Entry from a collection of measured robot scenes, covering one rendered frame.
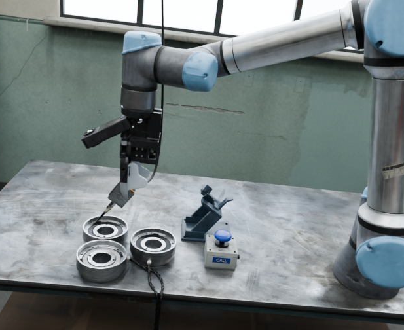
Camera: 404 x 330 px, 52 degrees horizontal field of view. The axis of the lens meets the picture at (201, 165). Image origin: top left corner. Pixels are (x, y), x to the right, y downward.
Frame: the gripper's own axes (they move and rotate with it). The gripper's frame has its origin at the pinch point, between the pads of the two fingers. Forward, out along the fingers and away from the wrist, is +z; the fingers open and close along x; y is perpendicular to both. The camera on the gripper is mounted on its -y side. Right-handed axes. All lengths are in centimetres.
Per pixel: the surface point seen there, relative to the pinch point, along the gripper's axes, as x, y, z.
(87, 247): -9.3, -6.2, 10.1
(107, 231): 0.3, -3.6, 11.7
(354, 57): 146, 104, -20
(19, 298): 4.8, -27.2, 38.1
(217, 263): -9.0, 22.7, 11.7
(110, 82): 156, -30, 10
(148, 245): -4.0, 6.7, 11.7
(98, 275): -17.7, -2.1, 10.7
